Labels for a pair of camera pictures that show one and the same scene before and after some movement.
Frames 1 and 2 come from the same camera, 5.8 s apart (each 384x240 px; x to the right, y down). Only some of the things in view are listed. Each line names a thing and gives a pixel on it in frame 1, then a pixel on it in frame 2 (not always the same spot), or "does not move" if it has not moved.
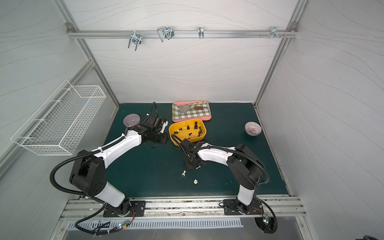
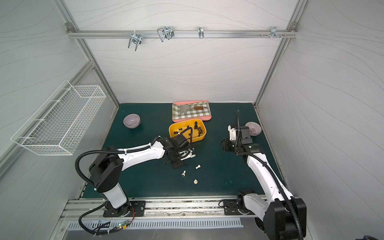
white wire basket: (57, 126) does not move
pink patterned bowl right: (253, 128) does not move
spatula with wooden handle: (184, 107) does not move
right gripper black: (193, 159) -> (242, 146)
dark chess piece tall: (200, 132) does not move
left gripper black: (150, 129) -> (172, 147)
